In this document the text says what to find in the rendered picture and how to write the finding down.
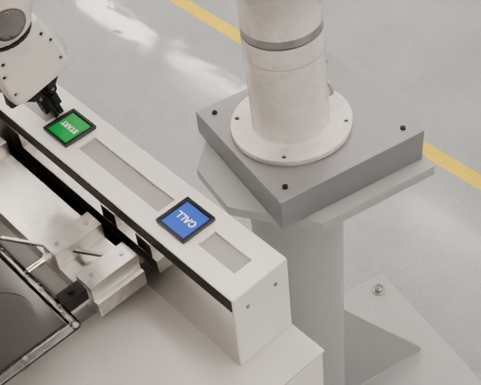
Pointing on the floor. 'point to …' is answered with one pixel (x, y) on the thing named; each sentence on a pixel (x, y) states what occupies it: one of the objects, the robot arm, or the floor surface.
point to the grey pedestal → (456, 370)
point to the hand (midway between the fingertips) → (49, 101)
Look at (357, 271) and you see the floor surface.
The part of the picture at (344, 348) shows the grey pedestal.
